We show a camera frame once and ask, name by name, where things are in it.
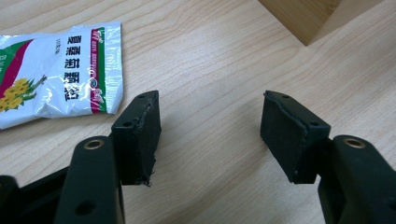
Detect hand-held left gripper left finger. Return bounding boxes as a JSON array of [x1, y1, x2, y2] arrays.
[[110, 90, 163, 188]]

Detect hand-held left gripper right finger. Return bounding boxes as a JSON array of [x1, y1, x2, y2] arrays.
[[260, 90, 332, 185]]

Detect white flower-print sachet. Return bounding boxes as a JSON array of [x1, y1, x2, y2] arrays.
[[0, 21, 124, 131]]

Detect wooden tea box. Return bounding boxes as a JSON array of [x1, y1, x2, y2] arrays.
[[257, 0, 387, 48]]

